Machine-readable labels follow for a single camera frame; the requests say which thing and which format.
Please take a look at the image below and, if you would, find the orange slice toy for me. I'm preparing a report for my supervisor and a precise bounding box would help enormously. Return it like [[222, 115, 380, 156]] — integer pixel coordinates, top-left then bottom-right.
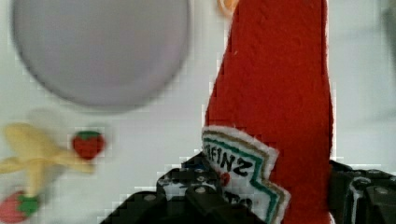
[[217, 0, 239, 17]]

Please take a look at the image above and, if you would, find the pink plush strawberry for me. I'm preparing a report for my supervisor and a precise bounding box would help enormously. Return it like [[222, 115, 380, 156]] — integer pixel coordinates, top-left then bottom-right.
[[0, 191, 39, 224]]

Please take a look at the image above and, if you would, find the yellow plush banana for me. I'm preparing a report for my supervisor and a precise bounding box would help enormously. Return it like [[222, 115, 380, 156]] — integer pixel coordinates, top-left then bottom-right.
[[0, 123, 94, 197]]

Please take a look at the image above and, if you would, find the red plush strawberry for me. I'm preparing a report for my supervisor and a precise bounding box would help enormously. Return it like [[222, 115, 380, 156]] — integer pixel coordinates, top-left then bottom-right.
[[72, 131, 106, 161]]

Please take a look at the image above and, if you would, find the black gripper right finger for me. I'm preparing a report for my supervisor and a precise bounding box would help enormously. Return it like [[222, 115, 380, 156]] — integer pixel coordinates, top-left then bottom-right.
[[328, 161, 396, 224]]

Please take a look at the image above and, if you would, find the grey round plate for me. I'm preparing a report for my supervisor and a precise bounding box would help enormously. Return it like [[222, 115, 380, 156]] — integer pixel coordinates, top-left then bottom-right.
[[12, 0, 191, 107]]

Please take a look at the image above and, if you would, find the red plush ketchup bottle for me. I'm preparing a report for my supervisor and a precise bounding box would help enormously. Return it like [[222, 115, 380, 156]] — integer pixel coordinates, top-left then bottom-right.
[[202, 0, 334, 224]]

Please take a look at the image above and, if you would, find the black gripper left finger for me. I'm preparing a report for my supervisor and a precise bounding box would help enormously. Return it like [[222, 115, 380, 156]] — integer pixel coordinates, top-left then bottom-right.
[[100, 153, 265, 224]]

